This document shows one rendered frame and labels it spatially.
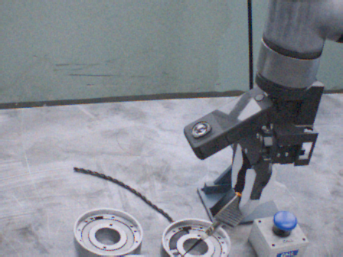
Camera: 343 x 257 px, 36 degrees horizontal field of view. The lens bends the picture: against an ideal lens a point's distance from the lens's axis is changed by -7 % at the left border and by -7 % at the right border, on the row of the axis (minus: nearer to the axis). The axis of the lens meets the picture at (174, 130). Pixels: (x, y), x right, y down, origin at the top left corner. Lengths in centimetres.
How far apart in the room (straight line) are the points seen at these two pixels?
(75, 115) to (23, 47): 125
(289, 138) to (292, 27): 15
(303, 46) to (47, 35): 182
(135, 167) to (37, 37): 141
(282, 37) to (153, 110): 61
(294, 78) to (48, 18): 178
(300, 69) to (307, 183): 47
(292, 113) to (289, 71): 8
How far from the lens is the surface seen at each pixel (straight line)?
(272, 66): 64
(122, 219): 87
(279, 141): 69
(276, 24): 62
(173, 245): 84
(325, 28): 62
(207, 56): 260
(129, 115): 116
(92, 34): 239
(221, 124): 67
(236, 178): 76
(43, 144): 106
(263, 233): 87
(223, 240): 86
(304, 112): 70
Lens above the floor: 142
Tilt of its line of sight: 33 degrees down
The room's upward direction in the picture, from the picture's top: 9 degrees clockwise
